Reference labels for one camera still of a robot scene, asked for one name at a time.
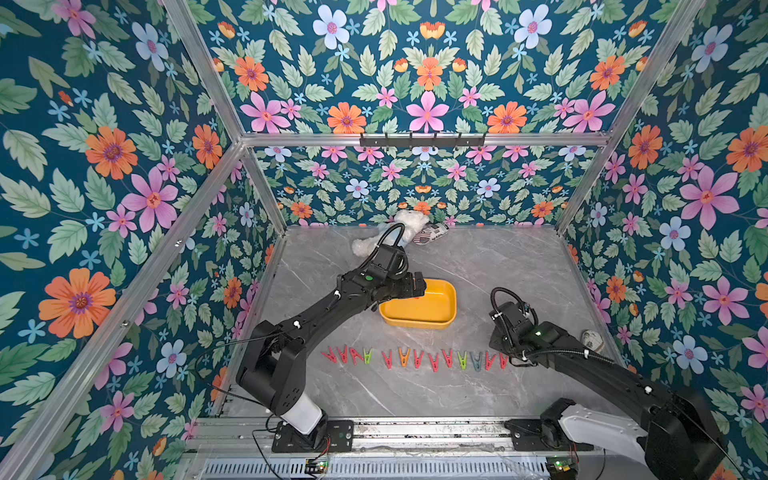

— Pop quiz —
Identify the grey teal clothespin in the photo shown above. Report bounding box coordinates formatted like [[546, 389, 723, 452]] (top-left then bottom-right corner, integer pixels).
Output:
[[470, 352, 483, 372]]

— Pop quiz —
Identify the yellow plastic storage box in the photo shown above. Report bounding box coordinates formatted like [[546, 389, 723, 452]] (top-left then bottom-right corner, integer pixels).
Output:
[[378, 279, 458, 330]]

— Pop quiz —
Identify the orange clothespin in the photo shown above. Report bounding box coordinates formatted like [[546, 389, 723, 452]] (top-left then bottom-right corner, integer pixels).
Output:
[[398, 347, 411, 368]]

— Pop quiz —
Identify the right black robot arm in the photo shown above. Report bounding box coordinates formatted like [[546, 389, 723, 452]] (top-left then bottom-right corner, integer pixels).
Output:
[[489, 287, 729, 479]]

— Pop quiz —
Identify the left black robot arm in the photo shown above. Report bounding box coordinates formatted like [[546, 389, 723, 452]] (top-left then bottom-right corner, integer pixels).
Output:
[[235, 222, 426, 443]]

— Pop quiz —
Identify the white teddy bear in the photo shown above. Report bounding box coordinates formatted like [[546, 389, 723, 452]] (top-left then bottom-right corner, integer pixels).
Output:
[[351, 210, 429, 257]]

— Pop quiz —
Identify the small printed pouch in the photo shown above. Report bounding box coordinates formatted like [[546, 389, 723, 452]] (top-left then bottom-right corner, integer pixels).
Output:
[[412, 223, 449, 246]]

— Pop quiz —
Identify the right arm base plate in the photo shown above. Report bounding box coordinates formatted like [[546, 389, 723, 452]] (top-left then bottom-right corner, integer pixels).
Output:
[[503, 419, 595, 453]]

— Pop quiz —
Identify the black hook rail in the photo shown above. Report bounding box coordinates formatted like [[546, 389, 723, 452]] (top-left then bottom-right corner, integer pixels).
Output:
[[358, 133, 486, 149]]

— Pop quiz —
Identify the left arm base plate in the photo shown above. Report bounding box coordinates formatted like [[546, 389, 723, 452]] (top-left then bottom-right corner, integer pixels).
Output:
[[271, 419, 355, 453]]

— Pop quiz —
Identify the aluminium front rail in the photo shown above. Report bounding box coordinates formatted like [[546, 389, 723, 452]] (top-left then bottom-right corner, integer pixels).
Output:
[[185, 416, 679, 457]]

